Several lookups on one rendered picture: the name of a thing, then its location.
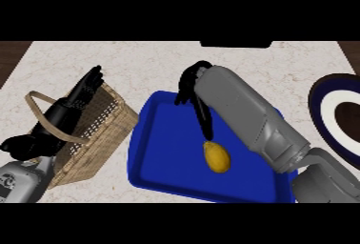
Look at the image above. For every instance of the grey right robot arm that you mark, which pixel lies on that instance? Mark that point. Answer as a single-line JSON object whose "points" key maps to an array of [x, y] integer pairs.
{"points": [[264, 127]]}

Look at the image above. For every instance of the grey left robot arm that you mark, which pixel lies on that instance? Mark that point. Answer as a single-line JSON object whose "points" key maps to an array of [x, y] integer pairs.
{"points": [[22, 182]]}

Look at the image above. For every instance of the yellow lemon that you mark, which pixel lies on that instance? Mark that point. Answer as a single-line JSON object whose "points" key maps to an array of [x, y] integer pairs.
{"points": [[218, 157]]}

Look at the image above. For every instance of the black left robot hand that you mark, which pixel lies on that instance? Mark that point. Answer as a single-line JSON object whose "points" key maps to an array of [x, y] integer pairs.
{"points": [[61, 114]]}

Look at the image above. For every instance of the dark blue and white plate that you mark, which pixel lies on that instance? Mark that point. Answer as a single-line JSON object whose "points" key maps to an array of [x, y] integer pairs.
{"points": [[336, 114]]}

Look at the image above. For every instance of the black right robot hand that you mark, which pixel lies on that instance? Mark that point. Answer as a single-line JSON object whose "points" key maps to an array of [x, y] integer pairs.
{"points": [[203, 111]]}

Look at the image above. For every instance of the blue tray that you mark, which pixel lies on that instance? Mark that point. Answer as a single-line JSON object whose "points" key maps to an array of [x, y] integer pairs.
{"points": [[174, 152]]}

